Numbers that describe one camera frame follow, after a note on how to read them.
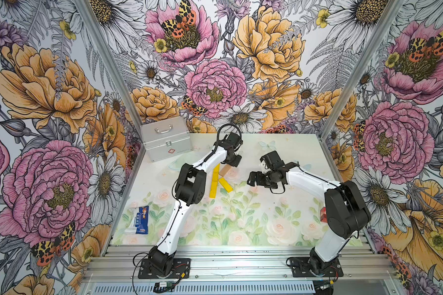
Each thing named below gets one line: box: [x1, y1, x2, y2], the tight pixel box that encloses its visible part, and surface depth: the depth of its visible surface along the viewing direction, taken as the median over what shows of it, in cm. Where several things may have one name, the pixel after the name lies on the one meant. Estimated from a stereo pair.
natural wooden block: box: [219, 163, 232, 177], surface depth 107 cm
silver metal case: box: [139, 116, 194, 162], surface depth 107 cm
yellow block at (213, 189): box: [209, 180, 219, 199], surface depth 99 cm
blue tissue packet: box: [134, 205, 149, 235], surface depth 85 cm
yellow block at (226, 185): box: [218, 177, 234, 193], surface depth 101 cm
